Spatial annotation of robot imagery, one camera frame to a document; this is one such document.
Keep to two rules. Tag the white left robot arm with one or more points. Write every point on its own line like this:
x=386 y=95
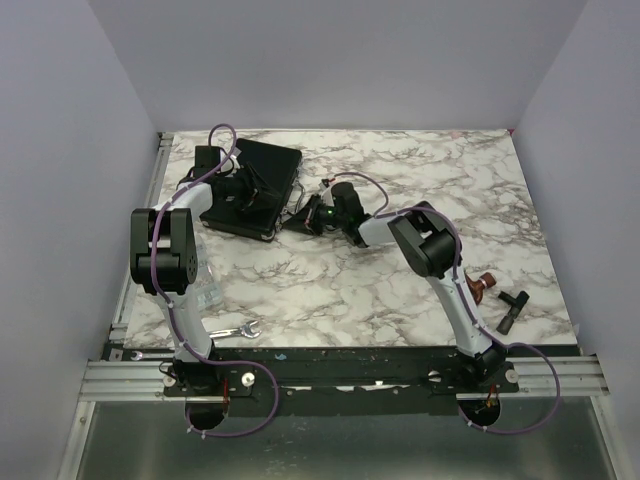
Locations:
x=163 y=254

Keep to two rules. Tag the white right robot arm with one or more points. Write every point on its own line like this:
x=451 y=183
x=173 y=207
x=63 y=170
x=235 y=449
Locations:
x=432 y=248

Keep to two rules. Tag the black mounting base plate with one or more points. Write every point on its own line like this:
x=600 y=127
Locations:
x=330 y=382

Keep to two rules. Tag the silver combination wrench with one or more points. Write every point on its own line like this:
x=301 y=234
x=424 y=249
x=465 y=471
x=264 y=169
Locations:
x=248 y=330

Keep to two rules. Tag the aluminium extrusion rail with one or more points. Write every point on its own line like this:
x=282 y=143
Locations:
x=122 y=382

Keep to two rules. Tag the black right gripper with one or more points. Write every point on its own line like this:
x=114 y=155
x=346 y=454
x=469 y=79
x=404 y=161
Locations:
x=305 y=221

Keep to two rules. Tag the black T-handle tool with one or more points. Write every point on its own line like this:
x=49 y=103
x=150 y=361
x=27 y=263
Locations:
x=516 y=304

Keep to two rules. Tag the clear plastic screw box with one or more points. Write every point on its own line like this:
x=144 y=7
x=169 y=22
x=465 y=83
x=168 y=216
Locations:
x=207 y=287

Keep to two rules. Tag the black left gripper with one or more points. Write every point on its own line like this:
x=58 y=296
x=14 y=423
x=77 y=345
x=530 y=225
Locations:
x=252 y=201

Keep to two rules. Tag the red handled tool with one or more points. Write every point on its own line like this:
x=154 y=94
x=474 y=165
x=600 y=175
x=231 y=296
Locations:
x=478 y=287

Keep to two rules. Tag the black poker set case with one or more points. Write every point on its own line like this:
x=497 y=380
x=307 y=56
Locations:
x=279 y=166

